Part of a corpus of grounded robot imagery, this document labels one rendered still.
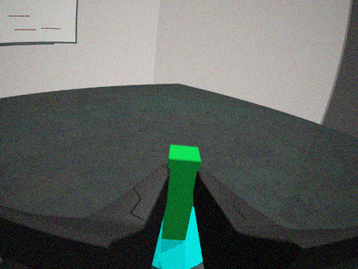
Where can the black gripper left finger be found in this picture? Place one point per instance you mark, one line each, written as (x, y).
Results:
(123, 235)

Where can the green rectangular post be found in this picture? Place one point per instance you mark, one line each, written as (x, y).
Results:
(184, 162)

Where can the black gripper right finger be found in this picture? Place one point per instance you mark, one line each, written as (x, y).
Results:
(233, 235)

